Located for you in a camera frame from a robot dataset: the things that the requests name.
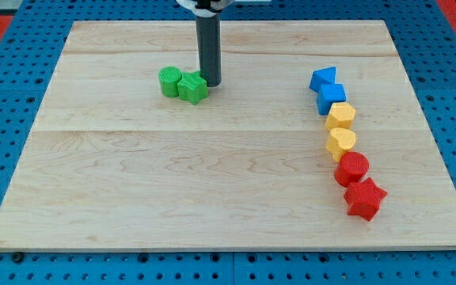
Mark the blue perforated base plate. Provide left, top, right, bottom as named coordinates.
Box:
left=0, top=1, right=456, bottom=284

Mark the blue cube block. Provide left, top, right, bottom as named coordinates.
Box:
left=317, top=84, right=347, bottom=115

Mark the blue triangle block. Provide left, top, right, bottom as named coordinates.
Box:
left=309, top=66, right=336, bottom=92

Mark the red cylinder block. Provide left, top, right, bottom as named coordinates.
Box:
left=334, top=151, right=370, bottom=188

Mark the red star block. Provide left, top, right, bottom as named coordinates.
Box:
left=344, top=177, right=388, bottom=222

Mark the light wooden board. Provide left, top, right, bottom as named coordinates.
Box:
left=0, top=20, right=456, bottom=253

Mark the yellow hexagon block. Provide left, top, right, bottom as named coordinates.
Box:
left=325, top=102, right=356, bottom=131

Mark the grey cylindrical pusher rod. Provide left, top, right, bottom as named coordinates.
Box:
left=196, top=14, right=222, bottom=87

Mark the yellow heart block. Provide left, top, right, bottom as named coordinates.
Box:
left=325, top=127, right=356, bottom=162

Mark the green cylinder block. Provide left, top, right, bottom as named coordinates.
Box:
left=158, top=66, right=182, bottom=97

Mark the green star block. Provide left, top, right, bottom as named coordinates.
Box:
left=177, top=71, right=208, bottom=105

